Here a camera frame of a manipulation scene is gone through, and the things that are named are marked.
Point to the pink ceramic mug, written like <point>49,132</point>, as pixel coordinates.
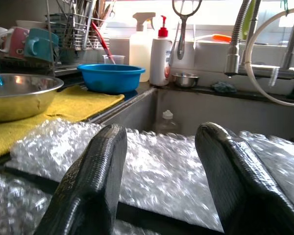
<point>14,44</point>

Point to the clear plastic bottle white cap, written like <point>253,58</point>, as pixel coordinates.
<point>166,122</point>

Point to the yellow dish cloth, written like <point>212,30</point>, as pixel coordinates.
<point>71,105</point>

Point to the stainless steel sink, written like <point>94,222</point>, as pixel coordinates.
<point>210,112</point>

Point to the teal ceramic mug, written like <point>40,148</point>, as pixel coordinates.
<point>41,46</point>

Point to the white spray bottle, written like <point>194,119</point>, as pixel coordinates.
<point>139,49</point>

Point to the wide shallow steel bowl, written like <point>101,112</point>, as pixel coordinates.
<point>19,98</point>

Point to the blue plastic bowl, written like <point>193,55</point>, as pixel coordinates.
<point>110,80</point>

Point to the white soap bottle red pump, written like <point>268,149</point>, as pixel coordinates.
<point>160,61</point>

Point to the green plastic utensil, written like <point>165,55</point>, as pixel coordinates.
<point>248,19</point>

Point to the tiny steel bowl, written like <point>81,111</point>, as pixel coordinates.
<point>186,80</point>

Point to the steel kitchen scissors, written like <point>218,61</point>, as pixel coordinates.
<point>183,36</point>

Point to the dark scouring pad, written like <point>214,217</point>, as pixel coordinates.
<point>224,87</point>

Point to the orange plastic item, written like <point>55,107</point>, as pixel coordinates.
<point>221,38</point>

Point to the steel gooseneck mixer tap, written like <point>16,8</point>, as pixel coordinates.
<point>291,44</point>

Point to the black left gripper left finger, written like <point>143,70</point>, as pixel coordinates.
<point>93,176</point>

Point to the flexible steel spring faucet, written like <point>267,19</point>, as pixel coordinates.
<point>235,44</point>

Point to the clear measuring cup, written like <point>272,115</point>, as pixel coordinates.
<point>118,59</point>

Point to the white ceramic bowl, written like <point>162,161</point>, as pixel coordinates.
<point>29,24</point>

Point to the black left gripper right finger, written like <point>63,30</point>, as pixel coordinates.
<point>242,186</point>

